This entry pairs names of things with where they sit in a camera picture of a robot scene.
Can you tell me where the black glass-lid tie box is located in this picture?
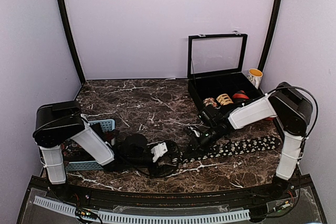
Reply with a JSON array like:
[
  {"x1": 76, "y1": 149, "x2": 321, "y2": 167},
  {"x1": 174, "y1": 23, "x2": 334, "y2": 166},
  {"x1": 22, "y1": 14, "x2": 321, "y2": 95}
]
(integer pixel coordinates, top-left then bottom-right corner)
[{"x1": 187, "y1": 33, "x2": 261, "y2": 111}]

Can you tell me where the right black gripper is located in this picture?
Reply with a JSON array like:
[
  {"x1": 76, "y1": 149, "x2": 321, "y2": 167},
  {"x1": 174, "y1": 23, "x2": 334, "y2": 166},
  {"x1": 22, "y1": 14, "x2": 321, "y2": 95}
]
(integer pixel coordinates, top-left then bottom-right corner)
[{"x1": 184, "y1": 125, "x2": 222, "y2": 159}]

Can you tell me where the right black frame post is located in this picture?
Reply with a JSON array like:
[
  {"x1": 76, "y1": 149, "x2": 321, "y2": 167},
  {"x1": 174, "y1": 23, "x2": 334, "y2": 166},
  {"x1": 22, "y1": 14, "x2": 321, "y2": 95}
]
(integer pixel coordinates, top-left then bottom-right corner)
[{"x1": 258, "y1": 0, "x2": 281, "y2": 71}]

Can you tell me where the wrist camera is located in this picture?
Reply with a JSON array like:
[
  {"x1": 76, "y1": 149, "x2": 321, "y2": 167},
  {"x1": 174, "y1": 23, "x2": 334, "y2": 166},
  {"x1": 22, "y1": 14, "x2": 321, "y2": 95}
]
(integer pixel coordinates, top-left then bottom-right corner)
[
  {"x1": 198, "y1": 105, "x2": 223, "y2": 127},
  {"x1": 121, "y1": 133, "x2": 148, "y2": 157}
]

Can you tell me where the black frame post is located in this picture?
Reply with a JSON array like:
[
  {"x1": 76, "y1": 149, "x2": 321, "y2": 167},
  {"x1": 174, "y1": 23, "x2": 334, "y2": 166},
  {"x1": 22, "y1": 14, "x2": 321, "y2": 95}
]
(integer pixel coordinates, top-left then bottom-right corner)
[
  {"x1": 57, "y1": 0, "x2": 86, "y2": 85},
  {"x1": 258, "y1": 0, "x2": 281, "y2": 71}
]

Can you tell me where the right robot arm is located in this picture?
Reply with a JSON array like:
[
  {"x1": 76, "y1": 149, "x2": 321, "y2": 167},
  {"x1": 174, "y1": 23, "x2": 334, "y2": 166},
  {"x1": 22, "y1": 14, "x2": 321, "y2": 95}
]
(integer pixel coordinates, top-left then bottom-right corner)
[{"x1": 182, "y1": 82, "x2": 318, "y2": 200}]

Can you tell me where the black front rail base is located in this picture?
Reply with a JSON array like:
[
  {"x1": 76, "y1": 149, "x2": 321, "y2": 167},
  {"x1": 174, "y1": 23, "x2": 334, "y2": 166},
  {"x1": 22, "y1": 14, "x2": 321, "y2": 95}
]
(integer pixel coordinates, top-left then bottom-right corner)
[{"x1": 26, "y1": 175, "x2": 316, "y2": 209}]

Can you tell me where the brown floral rolled tie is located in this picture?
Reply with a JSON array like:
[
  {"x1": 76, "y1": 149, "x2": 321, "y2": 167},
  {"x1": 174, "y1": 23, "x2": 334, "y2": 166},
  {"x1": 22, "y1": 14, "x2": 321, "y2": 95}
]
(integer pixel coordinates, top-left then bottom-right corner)
[{"x1": 203, "y1": 97, "x2": 218, "y2": 108}]

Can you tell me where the red black rolled tie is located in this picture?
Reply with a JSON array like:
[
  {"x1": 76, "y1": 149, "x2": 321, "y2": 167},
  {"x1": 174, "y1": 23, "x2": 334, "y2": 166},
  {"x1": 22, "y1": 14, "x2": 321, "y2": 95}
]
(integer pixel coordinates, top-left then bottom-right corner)
[{"x1": 232, "y1": 90, "x2": 249, "y2": 101}]

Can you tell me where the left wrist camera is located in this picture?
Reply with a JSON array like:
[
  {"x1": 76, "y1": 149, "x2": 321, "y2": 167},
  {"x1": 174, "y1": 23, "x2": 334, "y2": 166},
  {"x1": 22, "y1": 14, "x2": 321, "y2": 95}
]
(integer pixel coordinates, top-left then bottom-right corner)
[{"x1": 121, "y1": 133, "x2": 148, "y2": 157}]

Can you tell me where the tan striped rolled tie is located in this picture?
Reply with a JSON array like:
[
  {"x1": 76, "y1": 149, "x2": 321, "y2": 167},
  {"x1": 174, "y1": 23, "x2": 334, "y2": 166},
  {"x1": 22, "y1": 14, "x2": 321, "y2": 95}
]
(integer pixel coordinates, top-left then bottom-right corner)
[{"x1": 216, "y1": 93, "x2": 233, "y2": 106}]

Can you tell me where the light blue plastic basket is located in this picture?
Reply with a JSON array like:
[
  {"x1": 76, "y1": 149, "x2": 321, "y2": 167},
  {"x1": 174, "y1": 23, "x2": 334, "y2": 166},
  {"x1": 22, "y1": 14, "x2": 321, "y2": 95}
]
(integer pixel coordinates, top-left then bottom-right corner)
[{"x1": 65, "y1": 119, "x2": 115, "y2": 172}]

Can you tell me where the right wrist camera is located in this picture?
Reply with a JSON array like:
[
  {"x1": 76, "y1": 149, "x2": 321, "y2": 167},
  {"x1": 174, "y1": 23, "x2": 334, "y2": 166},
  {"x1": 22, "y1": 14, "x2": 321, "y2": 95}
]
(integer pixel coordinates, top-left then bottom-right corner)
[{"x1": 198, "y1": 105, "x2": 223, "y2": 127}]

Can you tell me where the white slotted cable duct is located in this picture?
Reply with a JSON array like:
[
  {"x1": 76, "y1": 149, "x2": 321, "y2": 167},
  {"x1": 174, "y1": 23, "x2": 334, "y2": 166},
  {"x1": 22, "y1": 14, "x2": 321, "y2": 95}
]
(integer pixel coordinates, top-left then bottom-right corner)
[{"x1": 33, "y1": 196, "x2": 250, "y2": 223}]

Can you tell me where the black white patterned tie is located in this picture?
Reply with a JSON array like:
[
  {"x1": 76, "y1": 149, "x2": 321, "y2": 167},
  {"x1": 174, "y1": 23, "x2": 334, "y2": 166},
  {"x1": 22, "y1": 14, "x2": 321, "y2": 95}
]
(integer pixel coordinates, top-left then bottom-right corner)
[{"x1": 171, "y1": 135, "x2": 281, "y2": 165}]

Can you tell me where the white yellow mug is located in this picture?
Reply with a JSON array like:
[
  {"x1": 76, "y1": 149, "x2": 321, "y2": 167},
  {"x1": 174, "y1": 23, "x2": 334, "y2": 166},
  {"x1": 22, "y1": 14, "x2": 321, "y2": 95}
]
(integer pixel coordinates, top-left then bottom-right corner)
[{"x1": 247, "y1": 68, "x2": 263, "y2": 89}]

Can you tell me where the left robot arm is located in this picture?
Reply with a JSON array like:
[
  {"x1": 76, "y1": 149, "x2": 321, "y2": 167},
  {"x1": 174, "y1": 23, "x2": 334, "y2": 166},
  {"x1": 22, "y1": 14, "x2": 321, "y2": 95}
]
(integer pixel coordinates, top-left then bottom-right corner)
[{"x1": 33, "y1": 101, "x2": 180, "y2": 201}]

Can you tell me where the left black frame post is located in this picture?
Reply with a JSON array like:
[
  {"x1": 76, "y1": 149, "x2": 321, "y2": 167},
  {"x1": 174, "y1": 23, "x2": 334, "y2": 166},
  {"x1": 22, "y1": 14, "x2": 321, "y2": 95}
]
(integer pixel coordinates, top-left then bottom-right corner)
[{"x1": 57, "y1": 0, "x2": 86, "y2": 85}]

